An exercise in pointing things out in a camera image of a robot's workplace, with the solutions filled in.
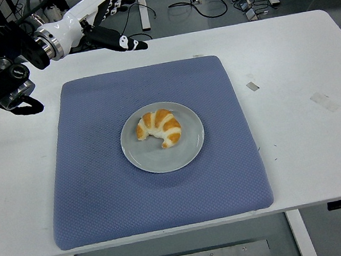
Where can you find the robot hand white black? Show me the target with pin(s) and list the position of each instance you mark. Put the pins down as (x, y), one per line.
(73, 23)

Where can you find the croissant bread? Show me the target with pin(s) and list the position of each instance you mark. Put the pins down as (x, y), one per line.
(170, 124)

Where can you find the grey round plate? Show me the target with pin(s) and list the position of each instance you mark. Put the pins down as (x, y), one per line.
(162, 160)

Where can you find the person's foot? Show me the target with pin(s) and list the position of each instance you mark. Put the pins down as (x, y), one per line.
(51, 12)

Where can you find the blue quilted mat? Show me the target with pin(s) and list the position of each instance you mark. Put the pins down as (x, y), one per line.
(103, 194)

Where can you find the grey power adapter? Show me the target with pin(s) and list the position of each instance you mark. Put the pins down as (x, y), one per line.
(251, 15)

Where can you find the small grey tape piece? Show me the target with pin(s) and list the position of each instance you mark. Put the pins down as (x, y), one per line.
(253, 86)

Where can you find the large clear tape piece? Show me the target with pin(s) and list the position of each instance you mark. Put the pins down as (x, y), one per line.
(324, 102)

